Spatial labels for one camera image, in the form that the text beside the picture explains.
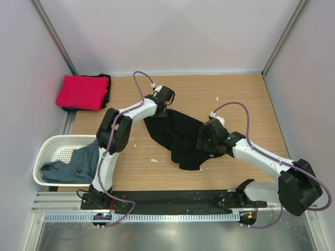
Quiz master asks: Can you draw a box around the black t shirt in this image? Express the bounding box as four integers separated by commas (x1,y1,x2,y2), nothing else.
61,74,112,112
144,109,222,170

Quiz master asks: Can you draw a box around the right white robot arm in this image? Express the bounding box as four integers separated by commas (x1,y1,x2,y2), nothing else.
196,118,322,216

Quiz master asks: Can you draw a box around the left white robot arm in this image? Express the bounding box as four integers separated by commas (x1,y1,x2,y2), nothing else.
81,86,175,210

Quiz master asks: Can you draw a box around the folded red t shirt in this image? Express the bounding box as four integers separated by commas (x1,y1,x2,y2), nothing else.
55,75,109,111

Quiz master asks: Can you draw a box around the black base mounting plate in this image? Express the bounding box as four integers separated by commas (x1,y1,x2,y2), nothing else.
79,190,267,215

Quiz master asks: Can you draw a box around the folded black t shirt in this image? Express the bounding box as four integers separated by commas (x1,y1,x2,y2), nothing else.
61,74,112,112

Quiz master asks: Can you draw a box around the grey blue t shirt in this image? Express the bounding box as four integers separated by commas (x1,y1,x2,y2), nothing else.
40,140,99,184

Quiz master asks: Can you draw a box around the white laundry basket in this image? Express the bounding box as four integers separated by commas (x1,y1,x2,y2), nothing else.
32,135,97,187

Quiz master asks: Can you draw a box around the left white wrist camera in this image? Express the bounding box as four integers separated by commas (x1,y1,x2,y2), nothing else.
151,83,163,93

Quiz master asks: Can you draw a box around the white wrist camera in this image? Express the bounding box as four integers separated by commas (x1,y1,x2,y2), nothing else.
151,83,163,93
209,111,225,127

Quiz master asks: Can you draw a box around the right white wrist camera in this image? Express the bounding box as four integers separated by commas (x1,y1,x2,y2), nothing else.
209,111,225,127

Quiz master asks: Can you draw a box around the slotted grey cable duct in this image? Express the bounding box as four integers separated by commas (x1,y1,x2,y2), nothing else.
43,212,240,224

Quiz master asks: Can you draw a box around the left aluminium corner post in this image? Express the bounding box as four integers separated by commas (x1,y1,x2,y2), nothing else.
30,0,79,75

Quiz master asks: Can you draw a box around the aluminium corner post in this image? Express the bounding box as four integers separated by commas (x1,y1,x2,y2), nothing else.
262,0,310,79
30,0,79,75

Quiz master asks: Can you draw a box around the right aluminium corner post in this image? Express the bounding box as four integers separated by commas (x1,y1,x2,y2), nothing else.
262,0,310,79

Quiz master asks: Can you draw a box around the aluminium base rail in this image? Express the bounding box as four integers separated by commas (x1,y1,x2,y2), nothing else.
32,191,271,212

